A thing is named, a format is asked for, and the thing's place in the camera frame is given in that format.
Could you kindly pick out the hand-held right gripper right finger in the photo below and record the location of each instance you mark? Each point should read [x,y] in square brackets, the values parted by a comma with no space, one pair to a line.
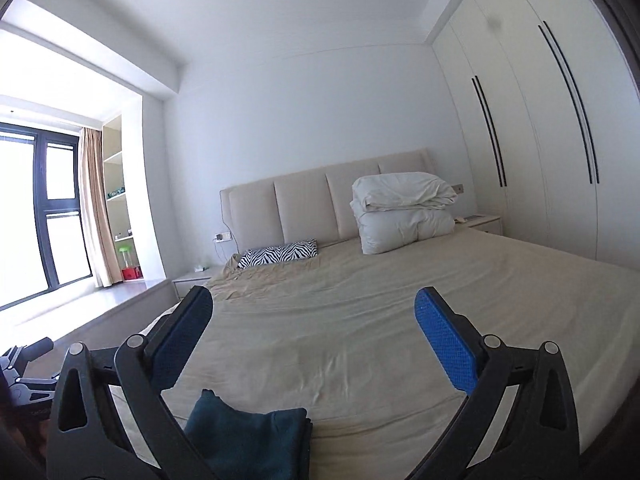
[445,340]

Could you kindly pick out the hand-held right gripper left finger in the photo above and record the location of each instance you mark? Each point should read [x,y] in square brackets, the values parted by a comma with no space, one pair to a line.
[175,340]

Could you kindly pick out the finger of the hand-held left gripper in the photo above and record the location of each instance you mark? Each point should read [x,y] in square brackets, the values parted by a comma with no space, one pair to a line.
[41,346]

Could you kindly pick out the dark teal cloth garment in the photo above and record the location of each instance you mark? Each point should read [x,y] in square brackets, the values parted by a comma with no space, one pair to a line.
[250,440]

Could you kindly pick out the white nightstand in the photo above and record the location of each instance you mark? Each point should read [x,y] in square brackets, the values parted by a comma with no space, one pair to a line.
[482,223]
[192,280]

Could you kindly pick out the red box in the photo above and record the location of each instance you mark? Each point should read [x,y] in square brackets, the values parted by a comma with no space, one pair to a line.
[131,274]

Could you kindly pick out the bed with beige sheet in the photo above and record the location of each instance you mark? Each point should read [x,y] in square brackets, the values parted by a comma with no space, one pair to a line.
[350,320]

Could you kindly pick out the green plastic item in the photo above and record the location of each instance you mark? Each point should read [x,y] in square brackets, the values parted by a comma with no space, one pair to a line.
[125,255]

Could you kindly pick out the zebra print pillow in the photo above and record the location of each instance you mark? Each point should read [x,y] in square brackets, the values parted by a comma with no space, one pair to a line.
[280,253]

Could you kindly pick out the folded white duvet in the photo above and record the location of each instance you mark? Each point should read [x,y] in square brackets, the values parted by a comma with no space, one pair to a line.
[400,210]

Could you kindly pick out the beige curtain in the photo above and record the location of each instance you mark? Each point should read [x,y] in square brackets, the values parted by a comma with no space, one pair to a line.
[97,210]

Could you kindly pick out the white built-in shelf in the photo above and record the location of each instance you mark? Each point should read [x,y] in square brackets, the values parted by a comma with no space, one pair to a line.
[117,180]

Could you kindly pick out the beige padded headboard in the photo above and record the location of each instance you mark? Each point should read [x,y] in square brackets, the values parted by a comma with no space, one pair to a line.
[300,210]

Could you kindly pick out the white wardrobe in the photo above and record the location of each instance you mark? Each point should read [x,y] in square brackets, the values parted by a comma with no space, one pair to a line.
[540,160]

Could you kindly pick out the wall socket with charger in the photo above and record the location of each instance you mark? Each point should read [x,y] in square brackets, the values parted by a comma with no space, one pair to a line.
[222,236]

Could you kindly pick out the wall switch plate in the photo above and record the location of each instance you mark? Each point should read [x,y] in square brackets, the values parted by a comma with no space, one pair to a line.
[459,188]

